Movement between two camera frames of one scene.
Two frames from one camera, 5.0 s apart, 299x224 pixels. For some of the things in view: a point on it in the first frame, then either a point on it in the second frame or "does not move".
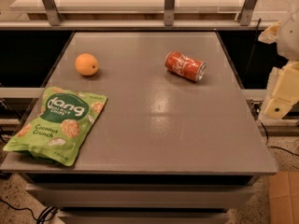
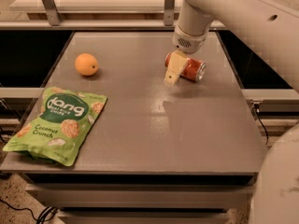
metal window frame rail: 54,21 does not move
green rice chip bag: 59,125 does not move
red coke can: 186,65 does not move
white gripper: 290,37 -> 191,43
